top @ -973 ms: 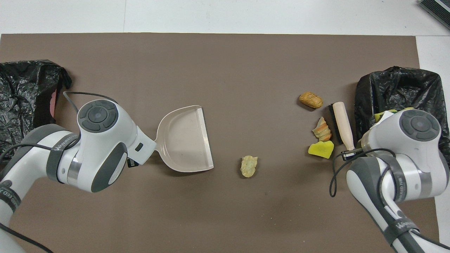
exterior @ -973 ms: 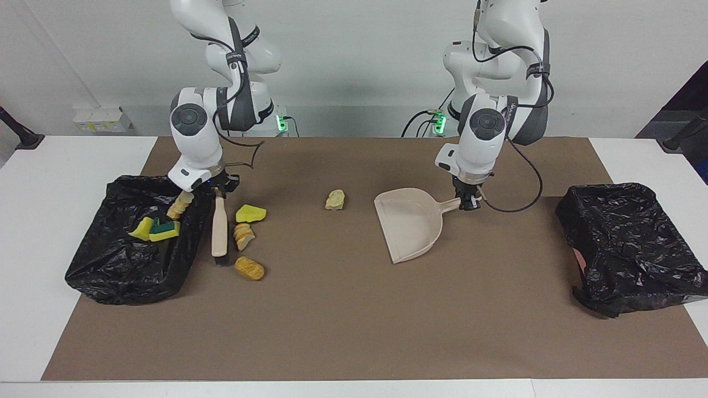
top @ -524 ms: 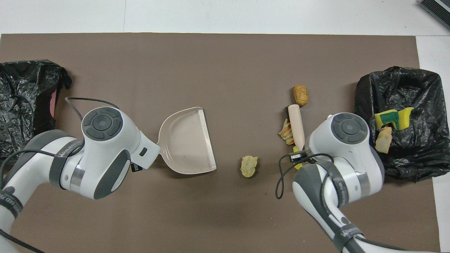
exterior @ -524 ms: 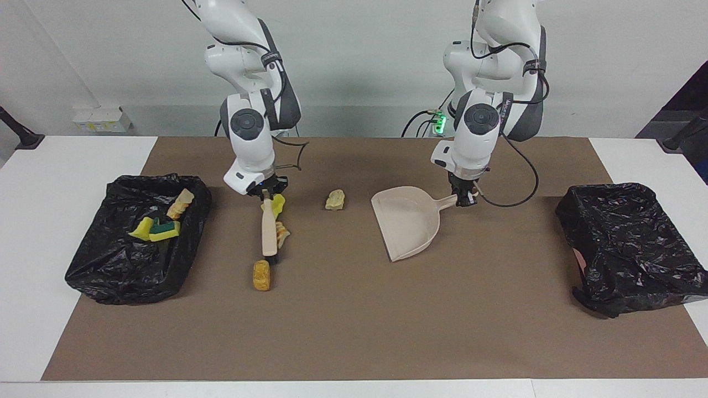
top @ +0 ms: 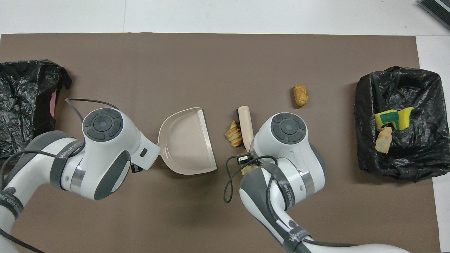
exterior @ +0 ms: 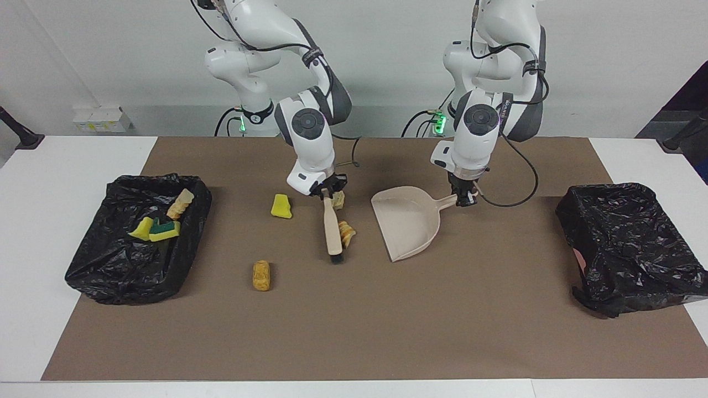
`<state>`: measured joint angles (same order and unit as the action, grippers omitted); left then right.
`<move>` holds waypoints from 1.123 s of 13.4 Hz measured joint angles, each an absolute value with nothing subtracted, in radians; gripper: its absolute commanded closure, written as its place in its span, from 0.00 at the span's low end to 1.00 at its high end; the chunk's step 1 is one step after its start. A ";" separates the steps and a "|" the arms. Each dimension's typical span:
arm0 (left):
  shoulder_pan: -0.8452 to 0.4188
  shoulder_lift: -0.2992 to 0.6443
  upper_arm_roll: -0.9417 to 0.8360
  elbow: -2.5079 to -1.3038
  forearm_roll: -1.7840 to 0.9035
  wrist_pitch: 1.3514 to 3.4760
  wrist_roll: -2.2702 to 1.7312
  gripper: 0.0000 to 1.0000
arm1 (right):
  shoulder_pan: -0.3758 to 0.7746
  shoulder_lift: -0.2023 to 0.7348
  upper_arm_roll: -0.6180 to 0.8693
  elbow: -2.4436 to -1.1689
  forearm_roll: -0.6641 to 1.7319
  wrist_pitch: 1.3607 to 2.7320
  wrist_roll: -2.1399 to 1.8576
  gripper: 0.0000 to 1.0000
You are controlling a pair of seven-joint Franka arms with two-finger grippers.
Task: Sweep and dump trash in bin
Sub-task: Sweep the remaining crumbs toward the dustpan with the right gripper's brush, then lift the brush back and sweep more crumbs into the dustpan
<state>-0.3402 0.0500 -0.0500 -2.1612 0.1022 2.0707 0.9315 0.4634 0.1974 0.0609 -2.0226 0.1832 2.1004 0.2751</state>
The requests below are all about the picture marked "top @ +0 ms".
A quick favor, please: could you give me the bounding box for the black bag lined pink bin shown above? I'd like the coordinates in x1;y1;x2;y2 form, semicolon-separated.
0;59;72;160

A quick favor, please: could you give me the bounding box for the striped bread piece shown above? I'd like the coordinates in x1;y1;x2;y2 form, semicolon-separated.
225;120;243;147
375;126;392;154

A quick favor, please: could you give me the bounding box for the beige hand brush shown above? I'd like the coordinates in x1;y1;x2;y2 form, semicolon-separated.
236;106;254;152

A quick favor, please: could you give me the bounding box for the brown table mat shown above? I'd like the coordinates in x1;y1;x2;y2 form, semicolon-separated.
0;33;442;253

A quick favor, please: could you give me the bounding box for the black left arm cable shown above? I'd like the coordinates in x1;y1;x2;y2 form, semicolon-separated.
0;98;120;253

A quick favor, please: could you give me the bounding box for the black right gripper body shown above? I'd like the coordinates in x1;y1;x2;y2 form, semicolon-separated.
237;152;259;165

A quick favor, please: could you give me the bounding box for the beige plastic dustpan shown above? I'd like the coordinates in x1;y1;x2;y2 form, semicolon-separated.
157;107;218;175

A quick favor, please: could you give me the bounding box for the brown bread roll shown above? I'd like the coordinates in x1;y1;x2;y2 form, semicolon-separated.
294;85;309;107

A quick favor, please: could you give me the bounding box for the dark ribbed object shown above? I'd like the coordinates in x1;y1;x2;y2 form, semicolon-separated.
418;0;450;30

